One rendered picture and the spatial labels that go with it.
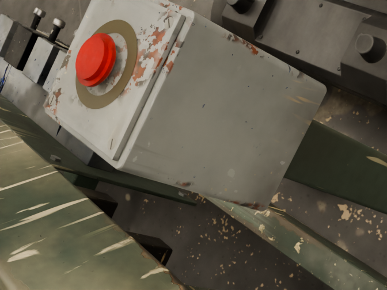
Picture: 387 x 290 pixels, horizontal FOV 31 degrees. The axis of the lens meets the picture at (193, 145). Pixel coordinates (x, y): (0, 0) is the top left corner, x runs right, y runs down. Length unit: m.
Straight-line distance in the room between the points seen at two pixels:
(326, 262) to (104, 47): 0.82
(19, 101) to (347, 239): 0.75
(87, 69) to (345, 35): 0.88
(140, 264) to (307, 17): 0.89
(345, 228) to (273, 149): 0.89
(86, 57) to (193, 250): 1.22
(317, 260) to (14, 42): 0.64
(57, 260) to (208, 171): 0.16
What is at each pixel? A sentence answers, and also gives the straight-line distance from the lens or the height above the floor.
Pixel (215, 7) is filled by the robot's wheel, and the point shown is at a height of 0.19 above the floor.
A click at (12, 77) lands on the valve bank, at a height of 0.74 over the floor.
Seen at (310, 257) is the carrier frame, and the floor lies 0.18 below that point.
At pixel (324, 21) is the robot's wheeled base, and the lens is 1.36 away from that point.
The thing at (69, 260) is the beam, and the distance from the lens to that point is 0.60.
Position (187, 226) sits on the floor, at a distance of 1.71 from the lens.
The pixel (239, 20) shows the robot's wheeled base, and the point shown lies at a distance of 1.47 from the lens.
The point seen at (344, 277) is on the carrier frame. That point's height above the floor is 0.18.
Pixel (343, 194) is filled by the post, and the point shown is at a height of 0.62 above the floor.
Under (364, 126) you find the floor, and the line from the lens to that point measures 1.47.
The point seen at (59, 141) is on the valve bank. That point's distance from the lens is 0.87.
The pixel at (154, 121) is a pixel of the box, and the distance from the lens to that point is 0.47.
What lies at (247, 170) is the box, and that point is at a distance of 0.55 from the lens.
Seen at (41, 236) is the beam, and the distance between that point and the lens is 0.64.
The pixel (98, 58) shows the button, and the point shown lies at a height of 0.94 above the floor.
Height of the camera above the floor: 1.22
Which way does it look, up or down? 44 degrees down
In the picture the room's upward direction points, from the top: 70 degrees counter-clockwise
